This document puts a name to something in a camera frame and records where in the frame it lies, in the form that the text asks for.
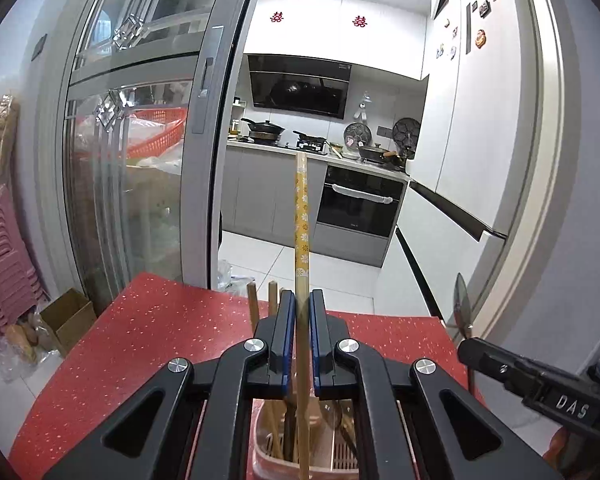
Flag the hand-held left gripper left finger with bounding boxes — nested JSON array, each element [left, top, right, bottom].
[[42, 290, 297, 480]]

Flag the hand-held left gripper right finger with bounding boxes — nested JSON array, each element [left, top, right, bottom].
[[307, 290, 563, 480]]

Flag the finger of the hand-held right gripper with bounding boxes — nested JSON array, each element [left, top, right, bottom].
[[457, 337, 541, 396]]

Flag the black leaf-shaped spoon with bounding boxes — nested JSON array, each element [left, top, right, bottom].
[[452, 272, 478, 396]]

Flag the yellow floral chopstick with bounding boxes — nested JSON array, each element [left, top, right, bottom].
[[292, 154, 312, 480]]

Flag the translucent pink utensil holder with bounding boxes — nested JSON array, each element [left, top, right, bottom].
[[251, 396, 363, 480]]

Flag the person's right hand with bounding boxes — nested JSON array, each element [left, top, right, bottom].
[[546, 429, 570, 467]]

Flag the clear plastic bag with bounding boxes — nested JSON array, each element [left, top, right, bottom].
[[217, 259, 256, 293]]

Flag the dark brown spoon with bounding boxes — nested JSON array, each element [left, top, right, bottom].
[[325, 400, 361, 461]]

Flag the built-in black oven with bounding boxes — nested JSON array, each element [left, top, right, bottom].
[[316, 165, 407, 238]]

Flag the grey kitchen base cabinets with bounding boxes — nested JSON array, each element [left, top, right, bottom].
[[222, 142, 406, 268]]

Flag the black frying pan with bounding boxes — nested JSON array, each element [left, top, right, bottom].
[[292, 130, 328, 147]]

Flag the glass sliding door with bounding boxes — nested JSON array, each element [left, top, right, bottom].
[[35, 0, 261, 306]]

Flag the round metal rack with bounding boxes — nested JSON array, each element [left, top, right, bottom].
[[343, 121, 373, 148], [392, 117, 421, 147]]

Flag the black wok with lid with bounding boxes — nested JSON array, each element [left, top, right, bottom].
[[240, 117, 287, 141]]

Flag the brown cardboard box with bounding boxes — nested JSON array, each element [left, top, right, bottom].
[[40, 287, 98, 356]]

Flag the white refrigerator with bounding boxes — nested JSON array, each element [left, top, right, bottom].
[[395, 0, 546, 331]]

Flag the orange plastic basket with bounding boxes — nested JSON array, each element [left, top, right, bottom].
[[80, 107, 188, 161]]

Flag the black range hood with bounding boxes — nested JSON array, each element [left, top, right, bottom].
[[247, 55, 353, 121]]

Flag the clear bag of potatoes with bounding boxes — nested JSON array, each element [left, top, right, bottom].
[[0, 310, 61, 376]]

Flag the stack of pink stools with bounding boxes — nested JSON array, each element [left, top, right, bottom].
[[0, 195, 46, 331]]

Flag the white upper kitchen cabinets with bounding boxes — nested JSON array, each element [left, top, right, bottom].
[[242, 0, 431, 81]]

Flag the group of fridge magnets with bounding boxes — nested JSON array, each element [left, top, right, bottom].
[[432, 0, 506, 61]]

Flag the black wok with wooden handle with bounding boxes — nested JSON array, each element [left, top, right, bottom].
[[357, 142, 406, 166]]

